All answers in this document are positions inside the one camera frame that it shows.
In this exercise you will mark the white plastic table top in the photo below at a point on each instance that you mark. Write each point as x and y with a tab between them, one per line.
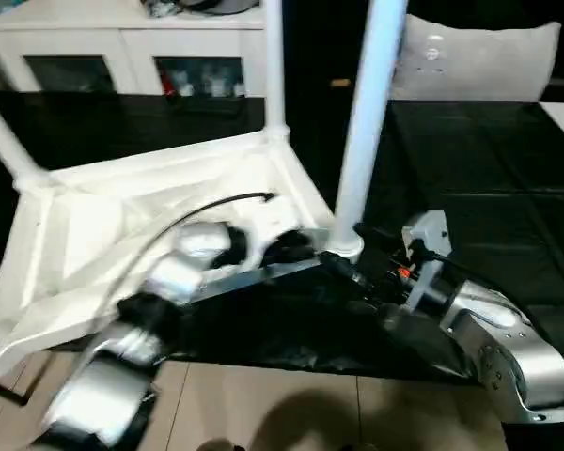
98	188

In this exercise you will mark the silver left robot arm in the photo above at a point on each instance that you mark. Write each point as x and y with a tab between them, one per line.
98	390

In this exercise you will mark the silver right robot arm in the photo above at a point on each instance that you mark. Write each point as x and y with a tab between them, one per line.
536	366

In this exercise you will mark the black box with gold label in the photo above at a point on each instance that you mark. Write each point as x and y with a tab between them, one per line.
319	47

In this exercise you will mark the dark rounded robot body part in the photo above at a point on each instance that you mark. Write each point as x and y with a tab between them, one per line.
221	445

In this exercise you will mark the grey cushion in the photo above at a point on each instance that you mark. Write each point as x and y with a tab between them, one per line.
489	66

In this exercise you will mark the grey round container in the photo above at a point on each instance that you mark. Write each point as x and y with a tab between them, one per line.
221	5

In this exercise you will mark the white cabinet with glass doors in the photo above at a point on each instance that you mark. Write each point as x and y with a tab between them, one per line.
122	37

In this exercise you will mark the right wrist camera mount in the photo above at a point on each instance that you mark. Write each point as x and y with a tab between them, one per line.
427	235

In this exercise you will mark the black metal table frame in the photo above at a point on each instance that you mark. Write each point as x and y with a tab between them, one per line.
4	392

